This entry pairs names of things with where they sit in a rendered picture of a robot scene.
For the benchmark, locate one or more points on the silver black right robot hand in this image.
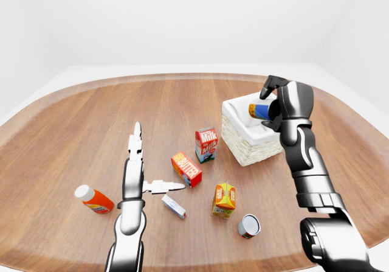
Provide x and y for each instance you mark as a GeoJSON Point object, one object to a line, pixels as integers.
{"type": "Point", "coordinates": [293, 104]}

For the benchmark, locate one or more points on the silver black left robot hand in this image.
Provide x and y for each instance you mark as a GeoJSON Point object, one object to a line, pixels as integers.
{"type": "Point", "coordinates": [133, 174]}

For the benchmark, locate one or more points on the blue yellow soup can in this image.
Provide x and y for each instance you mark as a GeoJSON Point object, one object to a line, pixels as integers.
{"type": "Point", "coordinates": [259, 110]}

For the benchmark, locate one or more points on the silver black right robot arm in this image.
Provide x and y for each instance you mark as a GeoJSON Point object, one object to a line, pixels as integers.
{"type": "Point", "coordinates": [322, 199]}

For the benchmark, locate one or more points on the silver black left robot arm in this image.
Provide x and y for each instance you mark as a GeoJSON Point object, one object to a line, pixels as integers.
{"type": "Point", "coordinates": [129, 238]}

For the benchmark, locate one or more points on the white woven basket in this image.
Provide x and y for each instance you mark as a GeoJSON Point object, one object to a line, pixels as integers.
{"type": "Point", "coordinates": [243, 138]}

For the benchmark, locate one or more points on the red green tomato sauce can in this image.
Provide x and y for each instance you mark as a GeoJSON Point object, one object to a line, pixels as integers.
{"type": "Point", "coordinates": [249, 225]}

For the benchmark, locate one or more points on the orange bottle with white cap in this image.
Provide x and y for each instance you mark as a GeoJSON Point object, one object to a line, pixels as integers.
{"type": "Point", "coordinates": [95, 200]}

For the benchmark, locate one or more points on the white blue small box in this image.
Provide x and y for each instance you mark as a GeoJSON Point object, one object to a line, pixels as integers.
{"type": "Point", "coordinates": [174, 206]}

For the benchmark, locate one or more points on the red orange butter box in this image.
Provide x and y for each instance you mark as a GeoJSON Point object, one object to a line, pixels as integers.
{"type": "Point", "coordinates": [186, 168]}

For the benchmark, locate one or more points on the red white milk carton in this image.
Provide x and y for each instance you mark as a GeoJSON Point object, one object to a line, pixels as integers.
{"type": "Point", "coordinates": [206, 145]}

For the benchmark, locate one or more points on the orange yellow juice carton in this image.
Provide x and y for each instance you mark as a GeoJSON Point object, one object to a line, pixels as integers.
{"type": "Point", "coordinates": [224, 201]}

